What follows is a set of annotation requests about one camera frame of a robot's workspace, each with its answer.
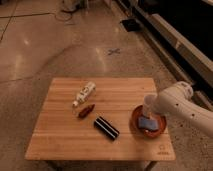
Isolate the black floor cable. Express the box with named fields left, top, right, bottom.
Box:
left=0, top=0, right=73, bottom=44

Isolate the brown red pepper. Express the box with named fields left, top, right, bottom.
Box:
left=78, top=104, right=95, bottom=118

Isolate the white bottle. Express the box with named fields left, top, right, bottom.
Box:
left=73, top=82, right=96, bottom=107

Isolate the wooden table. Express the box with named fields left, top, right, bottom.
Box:
left=25, top=78, right=175, bottom=161

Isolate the black striped box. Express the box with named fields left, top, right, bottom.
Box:
left=94, top=117, right=120, bottom=140

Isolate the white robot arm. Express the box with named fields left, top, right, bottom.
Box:
left=151, top=81, right=213, bottom=138

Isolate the black floor mat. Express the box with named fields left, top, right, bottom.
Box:
left=121, top=19, right=140, bottom=32

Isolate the orange ceramic bowl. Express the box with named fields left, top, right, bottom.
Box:
left=130, top=105, right=167, bottom=139

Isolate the blue sponge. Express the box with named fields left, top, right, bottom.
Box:
left=138, top=117, right=159, bottom=131

